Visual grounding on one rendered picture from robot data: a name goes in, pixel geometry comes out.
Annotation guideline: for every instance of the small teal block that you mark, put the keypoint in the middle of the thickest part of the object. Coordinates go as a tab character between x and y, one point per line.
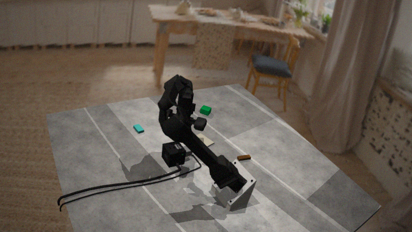
138	128

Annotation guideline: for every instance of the small brown rectangular block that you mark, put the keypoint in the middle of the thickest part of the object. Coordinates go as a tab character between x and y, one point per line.
243	157

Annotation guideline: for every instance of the small green cube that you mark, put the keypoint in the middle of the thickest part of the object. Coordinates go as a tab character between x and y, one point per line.
205	110

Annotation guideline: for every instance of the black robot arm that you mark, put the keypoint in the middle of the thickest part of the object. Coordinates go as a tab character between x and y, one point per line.
178	129

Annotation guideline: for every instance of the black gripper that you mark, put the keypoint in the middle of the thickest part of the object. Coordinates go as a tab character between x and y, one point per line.
199	123

